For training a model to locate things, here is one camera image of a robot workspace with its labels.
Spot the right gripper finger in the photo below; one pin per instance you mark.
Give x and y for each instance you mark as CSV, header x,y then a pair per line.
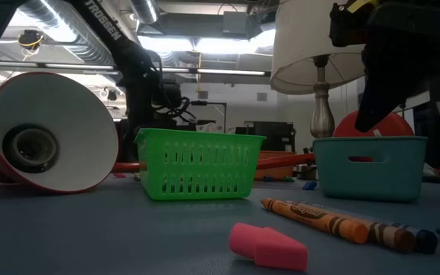
x,y
395,76

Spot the green slotted basket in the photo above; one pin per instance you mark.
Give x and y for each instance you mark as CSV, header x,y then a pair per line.
x,y
197,168

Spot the teal solid bin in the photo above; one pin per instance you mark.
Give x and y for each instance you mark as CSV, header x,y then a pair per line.
x,y
369,179

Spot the orange crayon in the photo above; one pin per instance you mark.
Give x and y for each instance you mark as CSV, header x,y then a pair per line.
x,y
319,219

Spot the dark blue crayon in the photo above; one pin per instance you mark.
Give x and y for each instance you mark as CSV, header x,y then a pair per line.
x,y
426,240

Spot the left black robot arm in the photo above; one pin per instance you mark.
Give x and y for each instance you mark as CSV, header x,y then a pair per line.
x,y
109,26

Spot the ceiling light panel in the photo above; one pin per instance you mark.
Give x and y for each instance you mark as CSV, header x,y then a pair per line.
x,y
231,46
166,44

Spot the dark bulky background object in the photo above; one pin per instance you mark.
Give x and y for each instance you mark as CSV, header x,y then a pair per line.
x,y
124,149

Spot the red desk lamp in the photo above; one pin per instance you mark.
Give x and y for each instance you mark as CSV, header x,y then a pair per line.
x,y
71,114

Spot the pink eraser cap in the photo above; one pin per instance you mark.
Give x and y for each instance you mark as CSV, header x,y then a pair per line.
x,y
120,175
269,248

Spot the long ceiling light strip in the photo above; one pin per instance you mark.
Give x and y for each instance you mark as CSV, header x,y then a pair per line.
x,y
224,71

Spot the silver table lamp white shade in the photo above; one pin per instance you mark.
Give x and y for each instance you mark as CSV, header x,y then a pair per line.
x,y
311,38

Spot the grey ceiling unit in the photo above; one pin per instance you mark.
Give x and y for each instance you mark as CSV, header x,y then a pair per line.
x,y
235,23

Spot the black cabinet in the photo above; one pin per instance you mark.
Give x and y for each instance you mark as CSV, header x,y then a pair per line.
x,y
277,133

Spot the blue eraser cap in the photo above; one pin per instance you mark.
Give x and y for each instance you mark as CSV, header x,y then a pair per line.
x,y
309,185
268,178

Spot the green eraser cap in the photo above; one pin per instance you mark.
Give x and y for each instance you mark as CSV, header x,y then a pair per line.
x,y
288,179

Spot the orange solid bin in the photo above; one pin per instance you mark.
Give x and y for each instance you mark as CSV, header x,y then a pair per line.
x,y
275,164

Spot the grey wall vent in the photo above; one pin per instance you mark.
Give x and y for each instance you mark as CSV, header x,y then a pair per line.
x,y
262,96
202,95

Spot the black frame stand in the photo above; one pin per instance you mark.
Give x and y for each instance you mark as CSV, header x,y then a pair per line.
x,y
212,103

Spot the silver ceiling duct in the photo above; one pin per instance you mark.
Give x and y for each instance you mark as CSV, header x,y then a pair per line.
x,y
145,9
44,19

